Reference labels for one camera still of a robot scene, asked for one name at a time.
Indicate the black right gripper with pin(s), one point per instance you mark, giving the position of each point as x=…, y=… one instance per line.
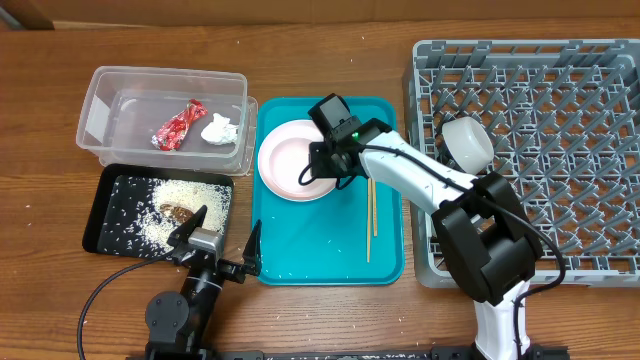
x=318, y=168

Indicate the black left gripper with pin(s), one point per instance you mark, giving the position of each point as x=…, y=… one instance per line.
x=236, y=272

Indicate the pink large plate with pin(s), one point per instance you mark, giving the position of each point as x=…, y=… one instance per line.
x=282, y=156

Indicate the wooden chopstick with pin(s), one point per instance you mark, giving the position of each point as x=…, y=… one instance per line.
x=369, y=219
x=374, y=207

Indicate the rice and food leftovers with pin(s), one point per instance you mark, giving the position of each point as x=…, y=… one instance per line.
x=142, y=212

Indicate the white napkin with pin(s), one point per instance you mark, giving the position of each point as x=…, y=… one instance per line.
x=220, y=131

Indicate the red snack wrapper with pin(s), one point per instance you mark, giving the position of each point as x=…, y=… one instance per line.
x=172, y=133

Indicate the grey bowl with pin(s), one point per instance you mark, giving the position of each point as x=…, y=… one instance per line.
x=468, y=144

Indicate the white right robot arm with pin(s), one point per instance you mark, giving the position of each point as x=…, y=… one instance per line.
x=489, y=247

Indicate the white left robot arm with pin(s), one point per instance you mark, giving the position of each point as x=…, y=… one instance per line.
x=177, y=320

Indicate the black waste tray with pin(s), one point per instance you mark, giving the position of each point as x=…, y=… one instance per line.
x=106, y=183

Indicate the grey dishwasher rack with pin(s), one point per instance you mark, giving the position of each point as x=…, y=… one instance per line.
x=563, y=118

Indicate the teal plastic tray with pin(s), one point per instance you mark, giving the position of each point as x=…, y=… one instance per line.
x=324, y=241

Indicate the clear plastic bin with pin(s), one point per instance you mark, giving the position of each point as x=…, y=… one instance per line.
x=125, y=106

